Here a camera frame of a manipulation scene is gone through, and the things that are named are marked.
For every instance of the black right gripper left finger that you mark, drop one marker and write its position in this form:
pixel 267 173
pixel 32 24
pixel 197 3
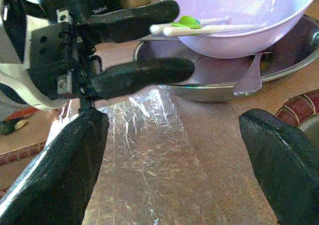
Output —
pixel 57 172

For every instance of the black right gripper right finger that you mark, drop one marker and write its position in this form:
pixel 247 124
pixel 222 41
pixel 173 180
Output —
pixel 286 172

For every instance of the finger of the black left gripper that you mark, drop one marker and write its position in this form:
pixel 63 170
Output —
pixel 139 73
pixel 129 23

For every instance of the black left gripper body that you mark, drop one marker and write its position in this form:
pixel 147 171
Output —
pixel 54 55

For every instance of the purple plastic bowl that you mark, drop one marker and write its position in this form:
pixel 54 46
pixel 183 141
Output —
pixel 236 11

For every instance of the round steel dish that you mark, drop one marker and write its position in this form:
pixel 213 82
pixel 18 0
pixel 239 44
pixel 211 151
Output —
pixel 286 60

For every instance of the white chopstick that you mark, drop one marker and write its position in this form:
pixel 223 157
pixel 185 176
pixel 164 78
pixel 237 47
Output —
pixel 157 29
pixel 179 31

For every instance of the stainless steel sink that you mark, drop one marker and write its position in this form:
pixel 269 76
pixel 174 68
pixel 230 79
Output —
pixel 311 129

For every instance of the green plastic utensil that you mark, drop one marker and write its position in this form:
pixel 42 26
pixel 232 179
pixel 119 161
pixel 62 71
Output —
pixel 185 22

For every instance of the clear bubble wrap sheet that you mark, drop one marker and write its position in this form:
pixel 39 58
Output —
pixel 149 135

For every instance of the dark green cucumber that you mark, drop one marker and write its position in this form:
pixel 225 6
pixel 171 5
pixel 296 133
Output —
pixel 10 126

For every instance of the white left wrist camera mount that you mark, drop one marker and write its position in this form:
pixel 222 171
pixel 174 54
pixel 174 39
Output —
pixel 37 100

